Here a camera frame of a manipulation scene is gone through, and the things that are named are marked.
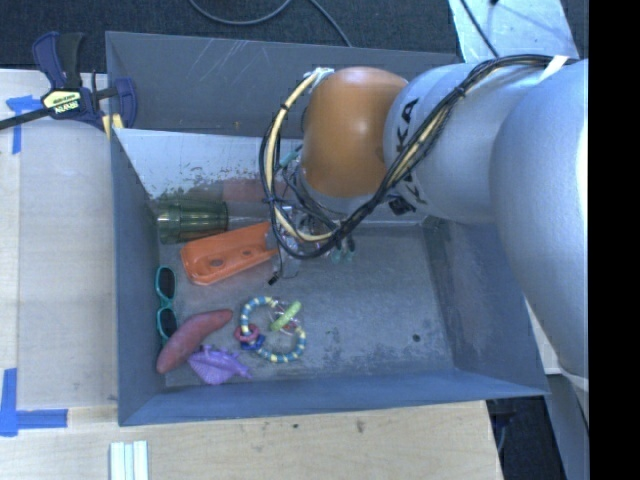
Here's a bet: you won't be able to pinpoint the orange plastic scoop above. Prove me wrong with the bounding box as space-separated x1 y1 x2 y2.
179 220 280 287

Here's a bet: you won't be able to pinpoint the dark green plastic cup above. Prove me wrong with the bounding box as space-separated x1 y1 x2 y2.
156 199 231 246

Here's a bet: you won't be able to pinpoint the red-brown toy sweet potato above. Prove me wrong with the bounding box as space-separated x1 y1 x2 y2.
155 308 235 375

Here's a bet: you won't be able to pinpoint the grey metal bin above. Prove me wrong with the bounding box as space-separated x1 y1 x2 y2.
104 30 552 428

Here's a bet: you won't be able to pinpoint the purple toy animal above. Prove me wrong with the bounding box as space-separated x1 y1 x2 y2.
187 343 253 386

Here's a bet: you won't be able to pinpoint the teal sunglasses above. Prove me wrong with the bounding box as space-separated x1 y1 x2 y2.
154 265 180 345

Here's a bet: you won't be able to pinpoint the pale wood board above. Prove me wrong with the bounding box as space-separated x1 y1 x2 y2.
16 116 120 411

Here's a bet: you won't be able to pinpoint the yellow and blue ring toy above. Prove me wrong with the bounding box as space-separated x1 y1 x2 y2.
233 295 308 365

